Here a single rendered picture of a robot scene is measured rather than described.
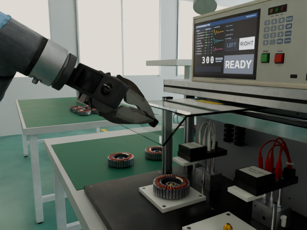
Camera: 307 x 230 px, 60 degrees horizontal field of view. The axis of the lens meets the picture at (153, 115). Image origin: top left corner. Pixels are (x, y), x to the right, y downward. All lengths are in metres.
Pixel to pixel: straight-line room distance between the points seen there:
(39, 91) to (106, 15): 1.90
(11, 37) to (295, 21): 0.54
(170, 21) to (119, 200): 5.49
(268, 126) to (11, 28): 0.54
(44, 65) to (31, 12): 4.75
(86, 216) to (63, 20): 4.67
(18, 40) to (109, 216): 0.49
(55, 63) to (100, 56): 4.90
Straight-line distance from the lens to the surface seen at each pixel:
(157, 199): 0.81
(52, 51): 0.48
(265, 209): 0.75
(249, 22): 0.74
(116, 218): 0.75
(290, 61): 0.66
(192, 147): 0.82
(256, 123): 0.67
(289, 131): 0.62
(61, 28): 5.25
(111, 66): 5.44
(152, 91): 5.84
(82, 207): 0.86
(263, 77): 0.70
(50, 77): 0.49
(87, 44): 5.32
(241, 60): 0.75
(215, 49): 0.82
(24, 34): 0.48
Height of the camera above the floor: 1.16
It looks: 10 degrees down
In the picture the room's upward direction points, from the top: straight up
